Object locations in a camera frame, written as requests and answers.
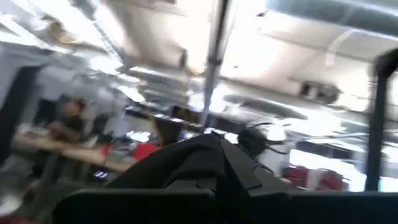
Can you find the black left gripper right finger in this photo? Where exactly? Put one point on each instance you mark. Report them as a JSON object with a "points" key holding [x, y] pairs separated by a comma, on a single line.
{"points": [[311, 208]]}

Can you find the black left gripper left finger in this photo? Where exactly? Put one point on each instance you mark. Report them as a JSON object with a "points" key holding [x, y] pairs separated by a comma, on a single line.
{"points": [[133, 207]]}

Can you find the large black garment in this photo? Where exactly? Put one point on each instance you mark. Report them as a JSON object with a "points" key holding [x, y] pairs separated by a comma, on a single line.
{"points": [[186, 161]]}

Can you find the wooden desk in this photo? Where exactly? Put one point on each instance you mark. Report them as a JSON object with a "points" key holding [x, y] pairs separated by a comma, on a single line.
{"points": [[77, 152]]}

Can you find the person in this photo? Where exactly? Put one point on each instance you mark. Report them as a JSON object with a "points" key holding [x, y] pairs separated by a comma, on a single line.
{"points": [[70, 124]]}

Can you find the grey metal pole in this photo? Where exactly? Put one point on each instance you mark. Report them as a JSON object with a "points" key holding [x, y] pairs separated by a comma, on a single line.
{"points": [[214, 62]]}

